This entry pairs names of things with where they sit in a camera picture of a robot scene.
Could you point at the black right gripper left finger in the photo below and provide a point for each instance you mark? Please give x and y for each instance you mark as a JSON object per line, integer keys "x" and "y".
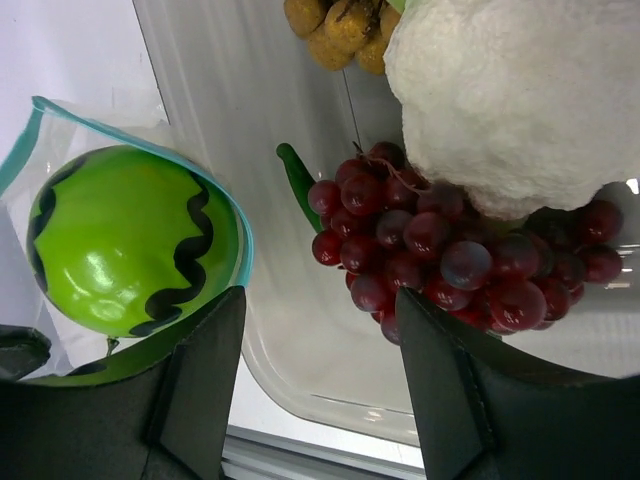
{"x": 188, "y": 428}

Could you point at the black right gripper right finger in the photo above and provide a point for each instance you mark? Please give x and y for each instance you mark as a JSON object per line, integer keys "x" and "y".
{"x": 454, "y": 435}

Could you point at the green toy watermelon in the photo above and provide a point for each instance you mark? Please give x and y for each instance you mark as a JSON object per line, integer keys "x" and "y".
{"x": 125, "y": 243}

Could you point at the clear zip bag blue zipper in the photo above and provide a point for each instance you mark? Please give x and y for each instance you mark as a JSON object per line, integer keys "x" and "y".
{"x": 38, "y": 343}

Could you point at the clear plastic food bin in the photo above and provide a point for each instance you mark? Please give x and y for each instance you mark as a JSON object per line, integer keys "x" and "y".
{"x": 235, "y": 83}

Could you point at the red grape bunch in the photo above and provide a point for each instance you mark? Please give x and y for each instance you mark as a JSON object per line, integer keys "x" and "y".
{"x": 388, "y": 228}

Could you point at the white cauliflower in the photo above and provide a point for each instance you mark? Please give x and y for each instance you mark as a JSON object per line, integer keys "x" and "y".
{"x": 524, "y": 104}

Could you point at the brown longan cluster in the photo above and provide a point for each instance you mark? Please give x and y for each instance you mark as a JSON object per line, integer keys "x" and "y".
{"x": 338, "y": 33}

